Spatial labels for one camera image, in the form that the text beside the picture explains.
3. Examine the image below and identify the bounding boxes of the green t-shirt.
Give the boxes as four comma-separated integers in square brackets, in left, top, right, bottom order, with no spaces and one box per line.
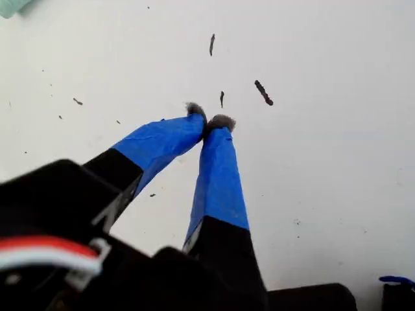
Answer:
[0,0,34,19]

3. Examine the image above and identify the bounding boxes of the black rod-shaped debris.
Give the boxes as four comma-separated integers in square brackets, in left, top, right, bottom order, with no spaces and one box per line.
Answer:
[254,79,275,107]

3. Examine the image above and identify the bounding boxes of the red white servo wire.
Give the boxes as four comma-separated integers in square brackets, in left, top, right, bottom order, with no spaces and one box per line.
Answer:
[0,235,112,286]

